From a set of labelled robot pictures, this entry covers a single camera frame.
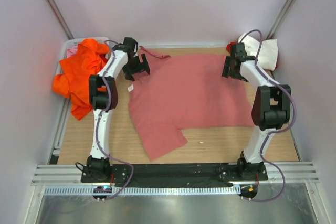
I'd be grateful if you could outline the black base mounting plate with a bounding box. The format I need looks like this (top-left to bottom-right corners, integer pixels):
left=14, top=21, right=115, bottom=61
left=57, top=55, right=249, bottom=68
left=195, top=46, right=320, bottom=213
left=81, top=163, right=268, bottom=188

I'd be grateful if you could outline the orange t shirt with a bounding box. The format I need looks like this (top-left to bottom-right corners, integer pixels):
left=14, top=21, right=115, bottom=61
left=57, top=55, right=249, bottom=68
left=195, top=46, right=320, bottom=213
left=52, top=38, right=110, bottom=120

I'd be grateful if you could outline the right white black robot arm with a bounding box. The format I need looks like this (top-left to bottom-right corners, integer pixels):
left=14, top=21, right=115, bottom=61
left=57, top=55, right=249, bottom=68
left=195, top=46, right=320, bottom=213
left=222, top=42, right=291, bottom=180

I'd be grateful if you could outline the red folded t shirt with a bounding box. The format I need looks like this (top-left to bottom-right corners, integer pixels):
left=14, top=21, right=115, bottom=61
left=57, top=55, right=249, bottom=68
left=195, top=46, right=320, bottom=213
left=226, top=39, right=278, bottom=71

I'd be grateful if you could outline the aluminium frame post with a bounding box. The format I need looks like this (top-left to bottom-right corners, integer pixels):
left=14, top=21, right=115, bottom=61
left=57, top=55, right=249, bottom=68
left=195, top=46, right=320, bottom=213
left=266, top=0, right=296, bottom=39
left=46, top=0, right=74, bottom=39

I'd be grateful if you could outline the slotted cable duct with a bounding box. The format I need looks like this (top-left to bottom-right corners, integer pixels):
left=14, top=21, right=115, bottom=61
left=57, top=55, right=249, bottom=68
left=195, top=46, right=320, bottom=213
left=44, top=185, right=240, bottom=197

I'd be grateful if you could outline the white plastic basket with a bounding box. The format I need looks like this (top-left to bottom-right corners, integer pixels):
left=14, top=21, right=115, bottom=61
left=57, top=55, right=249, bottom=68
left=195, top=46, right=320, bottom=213
left=55, top=37, right=111, bottom=74

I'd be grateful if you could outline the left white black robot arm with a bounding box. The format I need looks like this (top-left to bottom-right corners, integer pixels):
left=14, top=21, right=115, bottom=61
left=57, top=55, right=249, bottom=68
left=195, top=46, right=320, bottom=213
left=81, top=37, right=150, bottom=183

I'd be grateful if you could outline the pink t shirt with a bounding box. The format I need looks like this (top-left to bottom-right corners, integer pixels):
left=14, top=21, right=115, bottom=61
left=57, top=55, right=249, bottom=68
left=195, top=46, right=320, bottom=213
left=128, top=54, right=253, bottom=160

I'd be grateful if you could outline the left aluminium frame post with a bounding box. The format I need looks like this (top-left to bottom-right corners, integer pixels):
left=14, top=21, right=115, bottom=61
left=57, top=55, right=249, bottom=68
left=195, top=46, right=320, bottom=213
left=46, top=0, right=74, bottom=39

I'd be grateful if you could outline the white folded t shirt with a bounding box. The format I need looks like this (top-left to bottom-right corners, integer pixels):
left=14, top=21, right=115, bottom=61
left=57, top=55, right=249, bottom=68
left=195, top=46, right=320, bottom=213
left=238, top=33, right=278, bottom=71

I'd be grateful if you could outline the light pink garment in basket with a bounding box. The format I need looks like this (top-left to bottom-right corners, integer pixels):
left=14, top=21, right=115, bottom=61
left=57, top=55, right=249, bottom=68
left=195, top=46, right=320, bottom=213
left=67, top=45, right=78, bottom=58

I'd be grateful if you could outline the right aluminium frame post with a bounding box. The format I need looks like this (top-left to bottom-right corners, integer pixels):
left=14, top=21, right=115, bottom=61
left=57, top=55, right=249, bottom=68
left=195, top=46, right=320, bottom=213
left=266, top=0, right=296, bottom=39

